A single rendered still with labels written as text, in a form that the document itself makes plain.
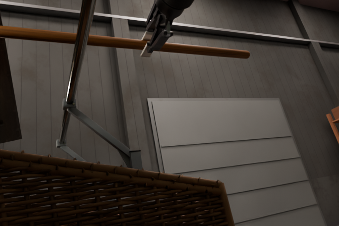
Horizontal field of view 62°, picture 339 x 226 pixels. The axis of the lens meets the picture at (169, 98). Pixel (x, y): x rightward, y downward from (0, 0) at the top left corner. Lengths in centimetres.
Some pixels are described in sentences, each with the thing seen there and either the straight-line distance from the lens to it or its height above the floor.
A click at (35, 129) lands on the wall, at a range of 446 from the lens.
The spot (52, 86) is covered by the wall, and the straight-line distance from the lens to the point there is 475.
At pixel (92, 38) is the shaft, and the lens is 82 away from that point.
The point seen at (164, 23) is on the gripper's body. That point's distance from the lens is 75.
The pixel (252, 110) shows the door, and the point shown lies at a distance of 601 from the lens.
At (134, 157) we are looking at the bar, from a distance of 105.
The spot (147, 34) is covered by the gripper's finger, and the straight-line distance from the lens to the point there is 86.
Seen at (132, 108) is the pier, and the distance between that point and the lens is 464.
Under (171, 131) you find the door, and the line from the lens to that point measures 483.
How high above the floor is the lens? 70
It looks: 23 degrees up
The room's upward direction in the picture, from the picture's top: 12 degrees counter-clockwise
